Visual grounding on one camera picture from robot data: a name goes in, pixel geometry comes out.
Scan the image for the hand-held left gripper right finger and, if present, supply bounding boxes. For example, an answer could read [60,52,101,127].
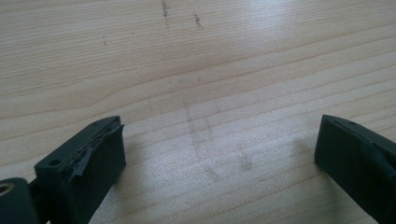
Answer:
[313,114,396,224]

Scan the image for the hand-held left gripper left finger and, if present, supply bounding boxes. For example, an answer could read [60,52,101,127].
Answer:
[34,115,127,224]

